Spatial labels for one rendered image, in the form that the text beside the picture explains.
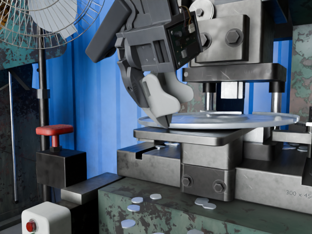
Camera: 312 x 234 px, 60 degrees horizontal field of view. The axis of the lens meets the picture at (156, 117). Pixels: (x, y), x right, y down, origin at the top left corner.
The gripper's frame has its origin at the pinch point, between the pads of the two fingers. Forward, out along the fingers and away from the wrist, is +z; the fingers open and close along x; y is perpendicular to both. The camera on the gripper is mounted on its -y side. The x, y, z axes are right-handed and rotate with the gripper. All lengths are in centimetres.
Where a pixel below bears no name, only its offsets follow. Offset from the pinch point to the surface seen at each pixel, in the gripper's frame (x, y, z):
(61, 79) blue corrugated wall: 107, -205, 33
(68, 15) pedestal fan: 43, -72, -18
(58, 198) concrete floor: 40, -167, 107
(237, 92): 24.4, 1.3, 6.9
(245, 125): 3.8, 11.2, 2.2
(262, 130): 19.6, 7.6, 13.1
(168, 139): -3.2, 3.2, 1.1
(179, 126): 0.0, 2.9, 1.0
